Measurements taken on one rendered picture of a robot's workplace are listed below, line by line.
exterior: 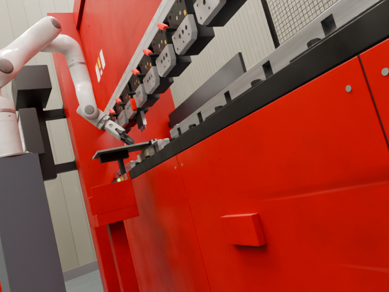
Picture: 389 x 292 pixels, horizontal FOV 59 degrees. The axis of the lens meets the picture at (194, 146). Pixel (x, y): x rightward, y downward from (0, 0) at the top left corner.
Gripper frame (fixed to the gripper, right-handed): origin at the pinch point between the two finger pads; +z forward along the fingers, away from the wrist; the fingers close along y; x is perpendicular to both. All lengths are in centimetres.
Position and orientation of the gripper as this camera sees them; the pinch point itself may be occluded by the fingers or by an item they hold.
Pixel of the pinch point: (130, 142)
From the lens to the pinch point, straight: 185.5
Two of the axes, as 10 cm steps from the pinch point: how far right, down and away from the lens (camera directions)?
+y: -2.3, 1.8, 9.6
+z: 8.0, 6.0, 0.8
